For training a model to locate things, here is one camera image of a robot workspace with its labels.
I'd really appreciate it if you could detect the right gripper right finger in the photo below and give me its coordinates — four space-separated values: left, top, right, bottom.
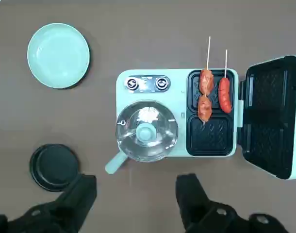
175 173 292 233

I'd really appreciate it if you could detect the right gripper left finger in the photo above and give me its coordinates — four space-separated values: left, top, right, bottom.
0 174 98 233

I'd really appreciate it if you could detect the silver black control knob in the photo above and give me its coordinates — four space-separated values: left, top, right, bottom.
126 77 140 91
155 77 169 91

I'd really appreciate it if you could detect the mint green cooking machine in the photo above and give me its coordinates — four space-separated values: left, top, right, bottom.
115 55 296 181

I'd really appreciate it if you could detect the skewer with one red sausage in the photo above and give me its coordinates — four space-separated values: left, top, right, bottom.
218 49 233 114

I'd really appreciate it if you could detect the skewer with two sausage pieces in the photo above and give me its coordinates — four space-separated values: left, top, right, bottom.
197 36 215 127

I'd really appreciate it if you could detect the pale green round plate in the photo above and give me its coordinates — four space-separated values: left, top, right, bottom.
27 23 91 89

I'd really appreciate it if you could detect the black frying pan, mint handle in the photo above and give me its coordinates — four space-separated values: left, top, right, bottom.
29 143 82 193

